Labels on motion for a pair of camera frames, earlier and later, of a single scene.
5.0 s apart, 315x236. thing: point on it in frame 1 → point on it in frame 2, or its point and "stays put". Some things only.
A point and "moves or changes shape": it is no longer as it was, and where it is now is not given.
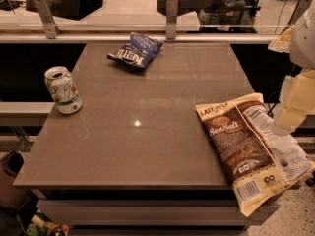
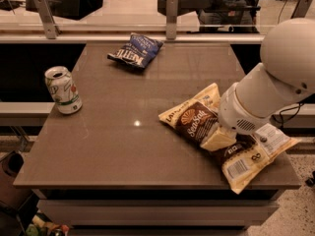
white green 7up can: x=63 y=89 stays put
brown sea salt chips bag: x=257 y=157 moves or changes shape
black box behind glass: x=68 y=1 stays put
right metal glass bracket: x=302 y=5 stays put
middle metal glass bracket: x=171 y=15 stays put
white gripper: x=303 y=44 → x=235 y=112
